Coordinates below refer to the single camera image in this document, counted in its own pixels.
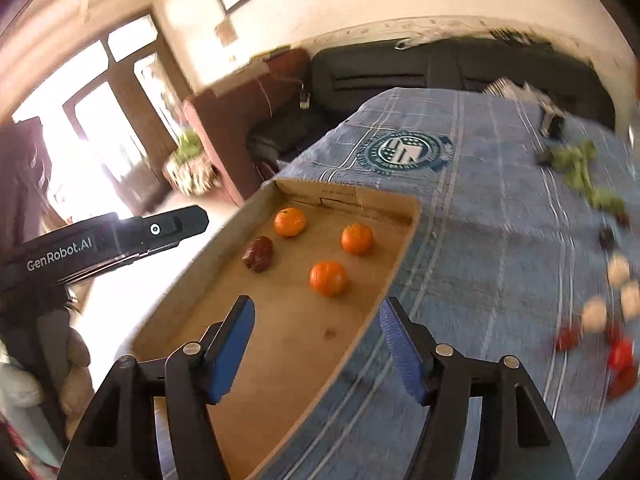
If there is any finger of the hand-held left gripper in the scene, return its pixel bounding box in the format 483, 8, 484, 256
142, 205, 210, 252

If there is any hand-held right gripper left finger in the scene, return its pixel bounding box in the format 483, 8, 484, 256
57, 295, 257, 480

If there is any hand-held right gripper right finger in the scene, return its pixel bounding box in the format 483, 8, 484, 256
379, 296, 576, 480

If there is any shallow cardboard tray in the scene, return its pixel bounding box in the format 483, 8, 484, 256
131, 177, 422, 480

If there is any red cherry tomato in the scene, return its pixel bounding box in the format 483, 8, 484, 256
607, 367, 640, 400
608, 340, 636, 370
556, 326, 581, 352

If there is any beige candy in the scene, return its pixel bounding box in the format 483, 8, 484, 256
581, 296, 608, 333

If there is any person's left hand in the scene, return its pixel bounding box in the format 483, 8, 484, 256
61, 327, 94, 418

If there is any potted green plant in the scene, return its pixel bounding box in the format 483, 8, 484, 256
162, 130, 221, 196

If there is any orange tangerine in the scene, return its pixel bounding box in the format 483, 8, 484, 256
309, 260, 349, 298
341, 223, 375, 256
273, 207, 307, 239

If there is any blue checked tablecloth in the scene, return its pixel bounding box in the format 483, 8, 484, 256
155, 87, 640, 480

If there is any brown framed glass door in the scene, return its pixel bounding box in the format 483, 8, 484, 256
0, 7, 193, 221

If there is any green leafy sprig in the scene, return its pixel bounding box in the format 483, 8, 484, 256
550, 140, 598, 191

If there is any black leather sofa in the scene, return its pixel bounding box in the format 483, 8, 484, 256
247, 40, 616, 171

